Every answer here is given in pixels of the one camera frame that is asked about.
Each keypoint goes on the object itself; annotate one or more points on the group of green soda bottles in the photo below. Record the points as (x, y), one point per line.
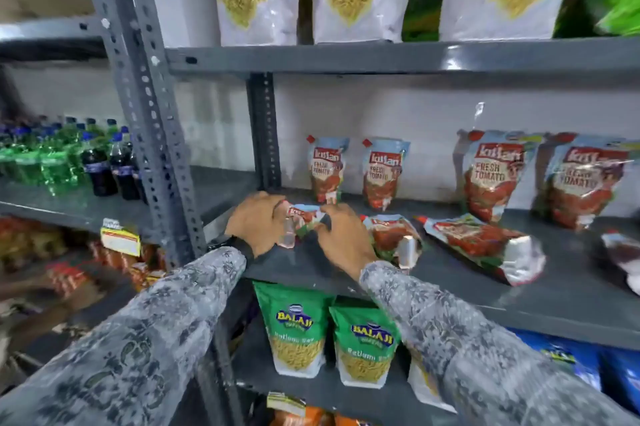
(50, 165)

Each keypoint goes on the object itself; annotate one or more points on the black wristwatch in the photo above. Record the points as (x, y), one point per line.
(244, 246)

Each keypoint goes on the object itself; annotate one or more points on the grey metal shelf rack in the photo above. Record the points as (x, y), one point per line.
(550, 300)

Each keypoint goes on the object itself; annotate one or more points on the person's left forearm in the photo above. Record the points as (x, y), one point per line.
(150, 330)

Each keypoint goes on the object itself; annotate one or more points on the person's right hand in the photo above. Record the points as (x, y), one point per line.
(347, 240)

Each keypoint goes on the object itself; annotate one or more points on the grey perforated metal upright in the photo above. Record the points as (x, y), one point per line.
(263, 130)
(145, 90)

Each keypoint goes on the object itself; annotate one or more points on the ketchup pouch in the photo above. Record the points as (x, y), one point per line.
(392, 235)
(302, 218)

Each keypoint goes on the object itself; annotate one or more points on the pile of red orange packets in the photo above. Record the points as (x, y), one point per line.
(30, 240)

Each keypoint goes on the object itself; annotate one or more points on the ketchup pouch front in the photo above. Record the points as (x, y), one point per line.
(392, 235)

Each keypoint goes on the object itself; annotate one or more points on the blue Crunchex chips bags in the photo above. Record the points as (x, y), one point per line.
(565, 355)
(625, 375)

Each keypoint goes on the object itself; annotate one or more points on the person's left hand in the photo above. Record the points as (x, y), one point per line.
(257, 223)

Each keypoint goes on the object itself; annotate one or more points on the dark cola bottle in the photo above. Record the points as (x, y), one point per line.
(99, 173)
(125, 175)

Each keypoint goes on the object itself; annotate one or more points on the yellow white price label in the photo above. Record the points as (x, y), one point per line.
(285, 403)
(120, 242)

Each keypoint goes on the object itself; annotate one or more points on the dark green snack bag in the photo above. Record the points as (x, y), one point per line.
(422, 15)

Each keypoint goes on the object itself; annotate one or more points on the orange snack packet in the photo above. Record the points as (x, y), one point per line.
(300, 419)

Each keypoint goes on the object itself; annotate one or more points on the person's right forearm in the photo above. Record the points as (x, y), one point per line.
(450, 340)

